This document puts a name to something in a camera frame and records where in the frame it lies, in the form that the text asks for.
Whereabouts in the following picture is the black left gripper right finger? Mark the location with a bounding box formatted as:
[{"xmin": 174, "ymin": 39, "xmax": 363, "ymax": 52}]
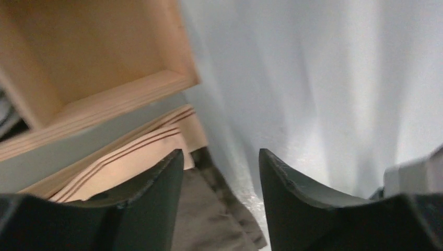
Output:
[{"xmin": 259, "ymin": 149, "xmax": 442, "ymax": 250}]

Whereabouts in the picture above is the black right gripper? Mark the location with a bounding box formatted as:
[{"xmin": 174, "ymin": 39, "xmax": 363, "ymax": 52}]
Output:
[{"xmin": 369, "ymin": 146, "xmax": 442, "ymax": 200}]

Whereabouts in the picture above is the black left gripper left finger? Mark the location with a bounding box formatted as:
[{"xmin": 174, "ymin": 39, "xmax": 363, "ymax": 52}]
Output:
[{"xmin": 1, "ymin": 150, "xmax": 184, "ymax": 250}]

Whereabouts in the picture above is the brown boxer briefs beige waistband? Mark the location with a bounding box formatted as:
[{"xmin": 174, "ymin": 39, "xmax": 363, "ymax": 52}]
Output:
[{"xmin": 24, "ymin": 105, "xmax": 267, "ymax": 250}]

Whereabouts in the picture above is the striped grey rolled underwear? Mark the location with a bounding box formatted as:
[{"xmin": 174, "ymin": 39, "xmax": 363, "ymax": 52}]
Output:
[{"xmin": 1, "ymin": 89, "xmax": 29, "ymax": 142}]

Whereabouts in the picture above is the wooden compartment organizer box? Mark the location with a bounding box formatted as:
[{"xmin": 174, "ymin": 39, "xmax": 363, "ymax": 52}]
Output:
[{"xmin": 1, "ymin": 1, "xmax": 199, "ymax": 160}]

